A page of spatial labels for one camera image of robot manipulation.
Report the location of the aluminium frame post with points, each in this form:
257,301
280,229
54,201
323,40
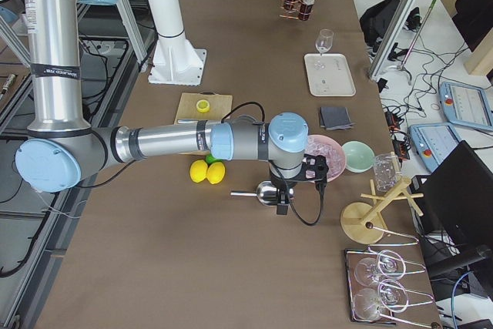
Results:
393,31

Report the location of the upturned wine glass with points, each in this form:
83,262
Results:
386,264
380,303

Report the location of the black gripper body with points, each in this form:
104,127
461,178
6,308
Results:
282,186

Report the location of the black tray glass rack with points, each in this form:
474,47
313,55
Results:
416,298

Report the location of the blue teach pendant near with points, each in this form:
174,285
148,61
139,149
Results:
433,142

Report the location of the glass mug on stand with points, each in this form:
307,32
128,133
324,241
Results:
387,171

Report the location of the black monitor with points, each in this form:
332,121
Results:
459,193

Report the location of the white rabbit tray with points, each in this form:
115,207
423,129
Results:
329,75

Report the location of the upturned wine glass far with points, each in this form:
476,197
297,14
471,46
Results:
386,264

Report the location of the steel ice scoop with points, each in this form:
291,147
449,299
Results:
265,192

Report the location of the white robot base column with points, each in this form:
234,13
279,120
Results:
175,60

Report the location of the half lemon slice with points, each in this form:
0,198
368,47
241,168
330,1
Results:
203,106

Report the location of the grey folded cloth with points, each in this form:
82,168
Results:
334,117

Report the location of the blue teach pendant far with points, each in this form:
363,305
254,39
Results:
465,105

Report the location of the upturned wine glass near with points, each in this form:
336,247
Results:
380,303

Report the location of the blue teach pendant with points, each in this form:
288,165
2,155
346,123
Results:
433,142
465,105

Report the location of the yellow lemon near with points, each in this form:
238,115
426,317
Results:
216,172

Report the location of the green lime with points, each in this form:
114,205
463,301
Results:
209,159

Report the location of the pink bowl of ice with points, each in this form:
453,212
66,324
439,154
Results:
319,145

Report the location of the wooden cup tree stand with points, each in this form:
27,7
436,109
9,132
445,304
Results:
363,223

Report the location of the steel muddler rod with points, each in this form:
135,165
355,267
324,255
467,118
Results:
190,121

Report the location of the yellow lemon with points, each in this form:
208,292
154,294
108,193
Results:
216,172
198,170

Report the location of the bamboo cutting board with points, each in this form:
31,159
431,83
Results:
220,105

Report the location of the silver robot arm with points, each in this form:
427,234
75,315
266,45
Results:
63,148

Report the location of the yellow lemon far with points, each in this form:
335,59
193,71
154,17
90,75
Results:
198,170

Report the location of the green bowl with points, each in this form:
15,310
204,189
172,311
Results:
359,156

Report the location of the clear wine glass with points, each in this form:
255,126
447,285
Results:
324,41

